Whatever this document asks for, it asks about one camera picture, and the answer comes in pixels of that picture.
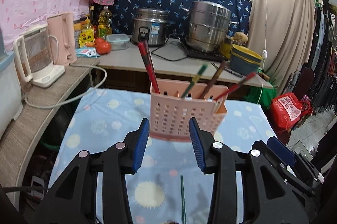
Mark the silver rice cooker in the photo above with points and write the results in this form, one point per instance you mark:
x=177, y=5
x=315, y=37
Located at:
x=156, y=20

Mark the clear plastic food container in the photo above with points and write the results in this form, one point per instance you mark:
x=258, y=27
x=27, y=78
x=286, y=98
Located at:
x=118, y=41

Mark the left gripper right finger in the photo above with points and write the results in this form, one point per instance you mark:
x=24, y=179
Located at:
x=270, y=193

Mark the stacked yellow blue bowls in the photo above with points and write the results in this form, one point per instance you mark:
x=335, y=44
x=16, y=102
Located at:
x=243, y=60

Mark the green chopstick gold band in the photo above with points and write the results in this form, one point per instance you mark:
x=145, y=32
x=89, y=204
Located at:
x=194, y=80

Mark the pink electric kettle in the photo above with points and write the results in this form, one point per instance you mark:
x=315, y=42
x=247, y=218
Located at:
x=62, y=27

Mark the red plastic bag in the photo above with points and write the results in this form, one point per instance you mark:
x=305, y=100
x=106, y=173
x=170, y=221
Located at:
x=286, y=111

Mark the green plastic bag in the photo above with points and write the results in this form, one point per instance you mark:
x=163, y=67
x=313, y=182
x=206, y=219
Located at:
x=262, y=96

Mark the pink perforated utensil holder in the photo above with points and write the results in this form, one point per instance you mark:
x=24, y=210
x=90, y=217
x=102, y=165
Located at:
x=170, y=114

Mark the red chopstick dark band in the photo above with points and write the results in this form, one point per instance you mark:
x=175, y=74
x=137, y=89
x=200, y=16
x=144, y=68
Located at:
x=143, y=54

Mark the blue snack packet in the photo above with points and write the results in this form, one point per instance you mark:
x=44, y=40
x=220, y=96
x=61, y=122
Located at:
x=87, y=52

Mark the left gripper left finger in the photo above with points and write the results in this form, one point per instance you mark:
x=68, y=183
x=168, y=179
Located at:
x=72, y=197

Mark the red tomato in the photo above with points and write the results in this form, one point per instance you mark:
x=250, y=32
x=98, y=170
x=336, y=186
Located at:
x=102, y=47

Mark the brown chopstick gold band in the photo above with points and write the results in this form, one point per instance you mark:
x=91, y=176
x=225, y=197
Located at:
x=213, y=80

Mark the beige hanging curtain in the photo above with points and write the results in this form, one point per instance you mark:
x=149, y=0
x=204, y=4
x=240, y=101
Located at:
x=284, y=29

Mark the white plastic storage bin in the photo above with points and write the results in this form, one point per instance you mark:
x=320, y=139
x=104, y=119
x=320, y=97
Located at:
x=10, y=89

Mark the blue floral cloth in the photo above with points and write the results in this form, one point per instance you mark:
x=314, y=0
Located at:
x=124, y=12

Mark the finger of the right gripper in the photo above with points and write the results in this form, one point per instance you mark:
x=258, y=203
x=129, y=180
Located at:
x=287, y=157

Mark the cooking oil bottle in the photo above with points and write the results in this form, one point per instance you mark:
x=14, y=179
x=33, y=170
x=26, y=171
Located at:
x=104, y=23

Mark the stainless steel steamer pot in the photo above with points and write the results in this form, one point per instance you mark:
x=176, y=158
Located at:
x=209, y=24

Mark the white glass electric kettle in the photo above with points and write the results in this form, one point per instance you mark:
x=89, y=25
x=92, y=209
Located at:
x=35, y=55

